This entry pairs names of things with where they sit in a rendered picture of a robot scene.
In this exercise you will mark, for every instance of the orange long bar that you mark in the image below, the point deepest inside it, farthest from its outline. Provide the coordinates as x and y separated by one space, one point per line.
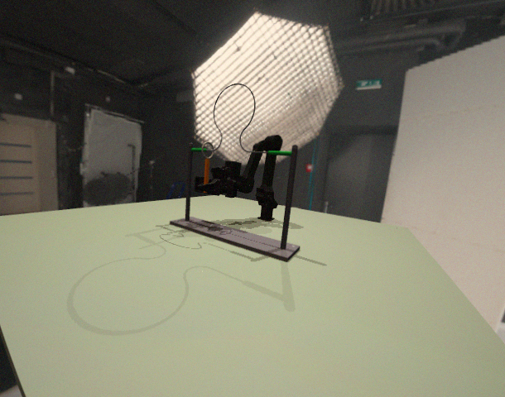
206 163

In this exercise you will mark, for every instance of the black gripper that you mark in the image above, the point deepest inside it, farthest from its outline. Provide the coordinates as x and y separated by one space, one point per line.
216 187

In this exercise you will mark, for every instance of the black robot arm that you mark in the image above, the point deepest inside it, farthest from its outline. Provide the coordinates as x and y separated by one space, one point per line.
245 181

